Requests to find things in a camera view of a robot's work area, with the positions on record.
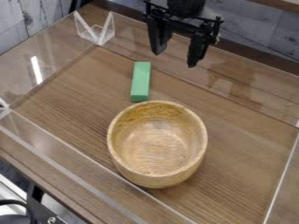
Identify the black cable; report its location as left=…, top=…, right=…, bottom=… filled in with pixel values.
left=0, top=199, right=29, bottom=224

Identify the clear acrylic corner bracket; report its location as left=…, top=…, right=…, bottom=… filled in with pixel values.
left=73, top=11, right=115, bottom=46

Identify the clear acrylic enclosure wall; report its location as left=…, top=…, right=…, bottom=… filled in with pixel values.
left=0, top=3, right=299, bottom=224

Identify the green rectangular stick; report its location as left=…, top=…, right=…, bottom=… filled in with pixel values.
left=131, top=61, right=151, bottom=102

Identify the black table frame leg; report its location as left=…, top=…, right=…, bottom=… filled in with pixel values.
left=26, top=183, right=66, bottom=224

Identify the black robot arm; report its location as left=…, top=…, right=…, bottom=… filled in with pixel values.
left=144, top=0, right=224, bottom=68

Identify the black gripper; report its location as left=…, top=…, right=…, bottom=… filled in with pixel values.
left=144, top=0, right=224, bottom=68

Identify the wooden bowl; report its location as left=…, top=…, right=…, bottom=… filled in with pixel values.
left=107, top=101, right=208, bottom=188

